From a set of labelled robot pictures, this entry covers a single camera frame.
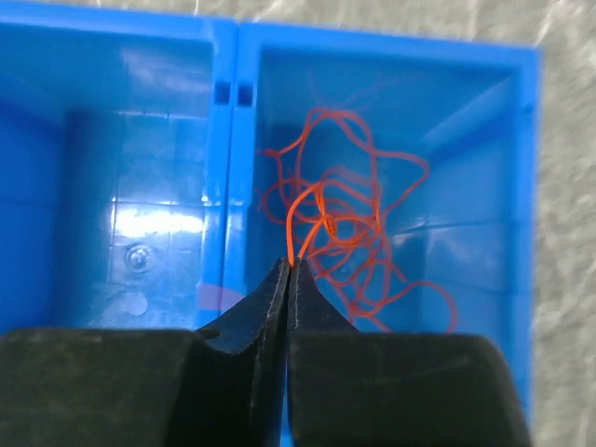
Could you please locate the red orange cable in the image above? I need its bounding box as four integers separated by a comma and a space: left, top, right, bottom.
255, 69, 460, 334

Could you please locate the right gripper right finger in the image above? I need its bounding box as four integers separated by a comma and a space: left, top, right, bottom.
287, 260, 531, 446

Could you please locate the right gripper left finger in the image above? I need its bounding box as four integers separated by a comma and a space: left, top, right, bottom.
1, 259, 290, 446

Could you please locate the blue three-compartment bin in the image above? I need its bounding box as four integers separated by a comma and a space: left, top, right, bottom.
1, 2, 541, 446

